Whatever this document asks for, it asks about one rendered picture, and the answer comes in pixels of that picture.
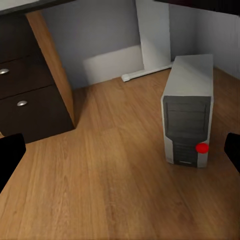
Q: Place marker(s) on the desktop computer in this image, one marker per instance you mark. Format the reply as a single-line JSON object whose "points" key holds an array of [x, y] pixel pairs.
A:
{"points": [[187, 106]]}

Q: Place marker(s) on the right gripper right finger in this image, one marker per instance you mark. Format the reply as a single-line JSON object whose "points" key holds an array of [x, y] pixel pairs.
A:
{"points": [[232, 149]]}

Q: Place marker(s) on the cabinet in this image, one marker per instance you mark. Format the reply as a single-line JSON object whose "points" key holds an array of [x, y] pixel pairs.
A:
{"points": [[36, 97]]}

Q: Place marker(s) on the desk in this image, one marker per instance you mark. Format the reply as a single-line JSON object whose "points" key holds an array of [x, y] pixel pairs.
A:
{"points": [[153, 22]]}

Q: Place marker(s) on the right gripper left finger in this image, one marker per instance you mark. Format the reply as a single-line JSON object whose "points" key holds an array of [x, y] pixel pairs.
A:
{"points": [[12, 150]]}

